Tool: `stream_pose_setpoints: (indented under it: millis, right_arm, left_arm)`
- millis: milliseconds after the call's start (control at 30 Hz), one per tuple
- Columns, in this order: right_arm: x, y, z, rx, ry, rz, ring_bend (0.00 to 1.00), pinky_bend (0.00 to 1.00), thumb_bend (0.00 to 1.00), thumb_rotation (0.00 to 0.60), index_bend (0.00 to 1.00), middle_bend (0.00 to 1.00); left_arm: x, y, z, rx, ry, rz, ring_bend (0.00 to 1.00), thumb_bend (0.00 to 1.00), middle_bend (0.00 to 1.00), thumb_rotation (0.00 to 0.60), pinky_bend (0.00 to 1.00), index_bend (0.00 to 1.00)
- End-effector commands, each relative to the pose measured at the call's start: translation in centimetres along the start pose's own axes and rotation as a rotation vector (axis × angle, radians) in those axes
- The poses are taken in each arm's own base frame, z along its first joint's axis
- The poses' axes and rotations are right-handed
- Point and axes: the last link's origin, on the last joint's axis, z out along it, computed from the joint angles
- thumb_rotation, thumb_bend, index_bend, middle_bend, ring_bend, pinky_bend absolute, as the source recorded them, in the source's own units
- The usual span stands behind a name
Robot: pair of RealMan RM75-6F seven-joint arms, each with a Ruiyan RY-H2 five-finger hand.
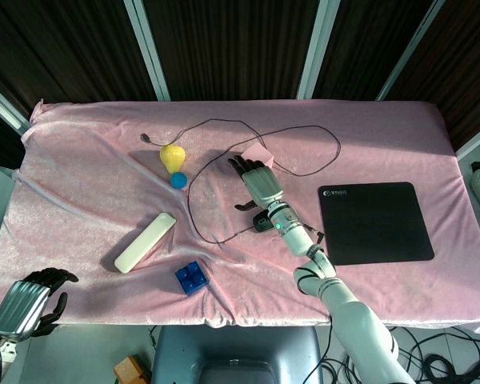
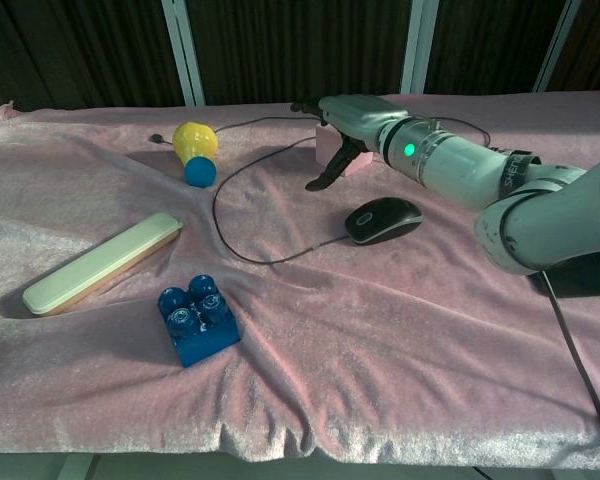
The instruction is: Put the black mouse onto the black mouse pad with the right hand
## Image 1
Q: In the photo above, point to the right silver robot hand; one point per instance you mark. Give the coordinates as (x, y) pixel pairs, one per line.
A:
(262, 180)

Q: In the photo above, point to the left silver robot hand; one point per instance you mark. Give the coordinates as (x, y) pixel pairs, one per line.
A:
(20, 308)

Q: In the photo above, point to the black computer mouse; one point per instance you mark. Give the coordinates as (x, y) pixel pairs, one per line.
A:
(261, 224)

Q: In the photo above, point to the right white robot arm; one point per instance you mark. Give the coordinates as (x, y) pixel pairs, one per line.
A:
(344, 304)

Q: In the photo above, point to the black mouse pad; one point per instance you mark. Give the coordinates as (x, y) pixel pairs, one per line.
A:
(376, 224)

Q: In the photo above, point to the pink cube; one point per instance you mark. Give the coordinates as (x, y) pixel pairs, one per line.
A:
(261, 154)

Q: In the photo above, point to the blue ball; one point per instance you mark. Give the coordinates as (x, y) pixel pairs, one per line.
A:
(178, 180)

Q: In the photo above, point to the yellow toy pear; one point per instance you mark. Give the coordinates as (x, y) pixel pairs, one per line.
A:
(172, 156)

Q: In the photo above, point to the blue building block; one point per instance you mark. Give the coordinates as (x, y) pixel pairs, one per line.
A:
(191, 278)

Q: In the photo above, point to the orange box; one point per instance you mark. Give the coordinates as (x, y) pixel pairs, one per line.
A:
(130, 370)

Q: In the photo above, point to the white oblong case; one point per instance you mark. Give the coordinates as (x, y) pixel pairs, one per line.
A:
(144, 243)

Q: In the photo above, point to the pink velvet tablecloth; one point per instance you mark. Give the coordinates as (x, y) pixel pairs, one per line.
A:
(104, 180)

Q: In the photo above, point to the grey chair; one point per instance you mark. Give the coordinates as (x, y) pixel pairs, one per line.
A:
(236, 348)

